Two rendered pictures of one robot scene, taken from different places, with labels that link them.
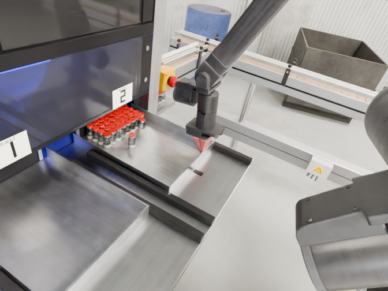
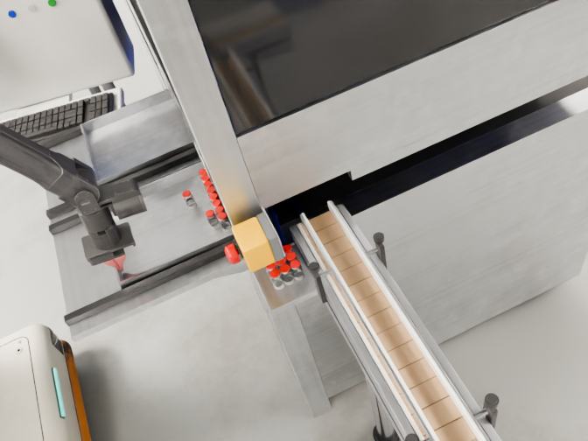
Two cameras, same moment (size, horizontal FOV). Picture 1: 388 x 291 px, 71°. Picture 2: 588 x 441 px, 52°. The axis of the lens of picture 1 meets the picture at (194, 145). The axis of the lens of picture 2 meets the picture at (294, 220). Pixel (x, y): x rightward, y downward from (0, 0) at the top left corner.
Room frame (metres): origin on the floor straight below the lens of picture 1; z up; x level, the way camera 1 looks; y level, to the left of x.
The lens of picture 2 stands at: (1.62, -0.16, 1.89)
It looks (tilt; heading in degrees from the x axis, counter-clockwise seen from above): 49 degrees down; 148
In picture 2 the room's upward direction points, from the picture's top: 16 degrees counter-clockwise
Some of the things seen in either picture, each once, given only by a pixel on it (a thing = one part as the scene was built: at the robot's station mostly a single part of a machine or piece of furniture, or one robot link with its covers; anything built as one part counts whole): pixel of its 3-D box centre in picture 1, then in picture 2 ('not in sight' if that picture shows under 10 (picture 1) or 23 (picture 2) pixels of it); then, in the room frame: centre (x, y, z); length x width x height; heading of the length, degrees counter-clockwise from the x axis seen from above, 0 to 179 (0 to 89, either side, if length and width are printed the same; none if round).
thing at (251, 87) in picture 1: (237, 133); not in sight; (1.54, -0.26, 0.46); 0.09 x 0.09 x 0.77; 68
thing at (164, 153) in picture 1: (146, 142); (180, 216); (0.67, 0.15, 0.90); 0.34 x 0.26 x 0.04; 67
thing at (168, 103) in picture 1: (152, 101); (291, 276); (0.98, 0.20, 0.87); 0.14 x 0.13 x 0.02; 68
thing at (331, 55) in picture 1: (324, 74); not in sight; (3.43, -1.41, 0.37); 1.08 x 0.89 x 0.74; 176
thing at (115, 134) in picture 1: (125, 129); (214, 199); (0.71, 0.23, 0.90); 0.18 x 0.02 x 0.05; 157
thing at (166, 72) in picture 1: (161, 77); (256, 242); (0.95, 0.17, 1.00); 0.08 x 0.07 x 0.07; 68
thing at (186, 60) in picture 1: (170, 66); (395, 346); (1.27, 0.19, 0.92); 0.69 x 0.15 x 0.16; 158
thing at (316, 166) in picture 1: (319, 167); not in sight; (1.28, -0.73, 0.50); 0.12 x 0.05 x 0.09; 68
